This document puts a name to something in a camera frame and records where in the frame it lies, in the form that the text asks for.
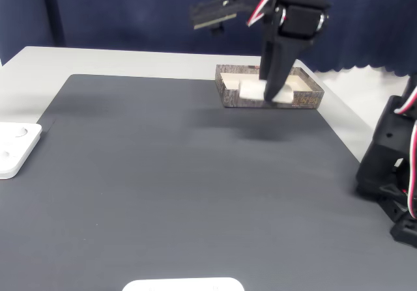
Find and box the white block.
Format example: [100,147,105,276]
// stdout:
[238,78,295,104]

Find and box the bark patterned shallow box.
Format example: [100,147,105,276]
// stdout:
[214,64,326,109]

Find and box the dark blue curtain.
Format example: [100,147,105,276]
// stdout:
[0,0,417,76]

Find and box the dark grey table mat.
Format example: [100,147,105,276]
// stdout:
[0,74,417,291]

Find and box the white control device with knobs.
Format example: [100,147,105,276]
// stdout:
[122,277,245,291]

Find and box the white red black servo cable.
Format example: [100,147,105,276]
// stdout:
[246,0,287,28]
[393,82,417,221]

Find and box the black camera board with mount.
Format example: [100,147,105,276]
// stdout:
[189,0,261,37]

